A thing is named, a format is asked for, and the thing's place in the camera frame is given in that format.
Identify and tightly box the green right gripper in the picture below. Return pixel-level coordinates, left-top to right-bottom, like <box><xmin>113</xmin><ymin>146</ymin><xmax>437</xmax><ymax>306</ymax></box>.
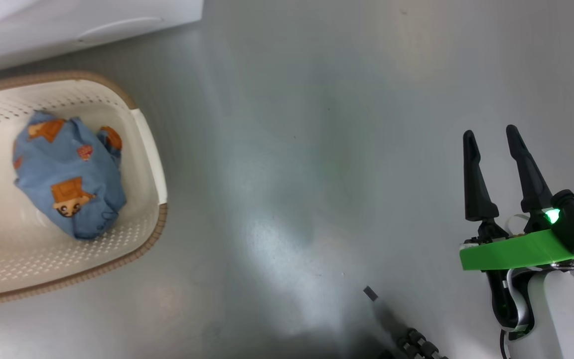
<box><xmin>459</xmin><ymin>124</ymin><xmax>574</xmax><ymax>272</ymax></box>

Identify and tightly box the cream perforated laundry basket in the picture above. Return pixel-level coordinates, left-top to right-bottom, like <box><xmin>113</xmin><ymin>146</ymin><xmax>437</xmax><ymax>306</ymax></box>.
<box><xmin>0</xmin><ymin>70</ymin><xmax>168</xmax><ymax>307</ymax></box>

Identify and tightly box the blue cartoon print garment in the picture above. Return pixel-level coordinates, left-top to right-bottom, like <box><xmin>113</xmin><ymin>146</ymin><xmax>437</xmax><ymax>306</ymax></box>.
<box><xmin>12</xmin><ymin>111</ymin><xmax>127</xmax><ymax>240</ymax></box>

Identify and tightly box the white front-load washing machine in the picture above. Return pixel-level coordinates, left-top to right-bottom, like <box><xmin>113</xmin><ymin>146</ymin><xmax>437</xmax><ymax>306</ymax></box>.
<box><xmin>0</xmin><ymin>0</ymin><xmax>204</xmax><ymax>79</ymax></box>

